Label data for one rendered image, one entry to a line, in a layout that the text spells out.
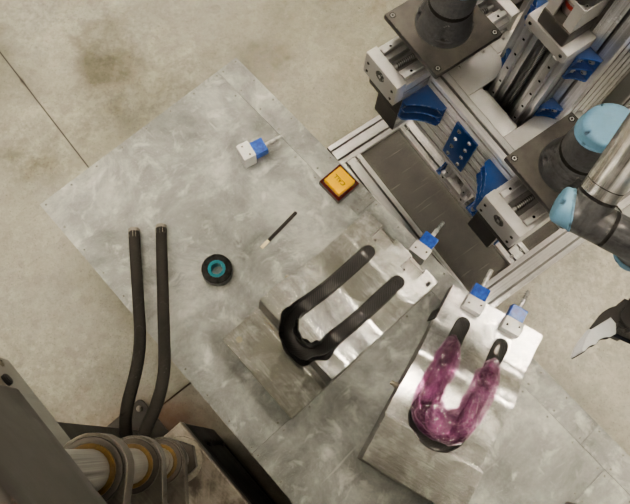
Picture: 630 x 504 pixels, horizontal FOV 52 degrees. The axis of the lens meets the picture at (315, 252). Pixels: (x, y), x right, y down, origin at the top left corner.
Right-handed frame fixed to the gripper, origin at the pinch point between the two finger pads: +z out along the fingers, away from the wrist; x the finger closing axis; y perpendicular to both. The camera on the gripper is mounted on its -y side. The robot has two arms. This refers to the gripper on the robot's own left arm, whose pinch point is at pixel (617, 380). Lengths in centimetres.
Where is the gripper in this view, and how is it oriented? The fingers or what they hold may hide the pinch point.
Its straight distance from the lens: 116.0
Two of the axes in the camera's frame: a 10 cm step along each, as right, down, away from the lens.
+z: -4.8, 8.4, -2.6
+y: 0.9, 3.4, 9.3
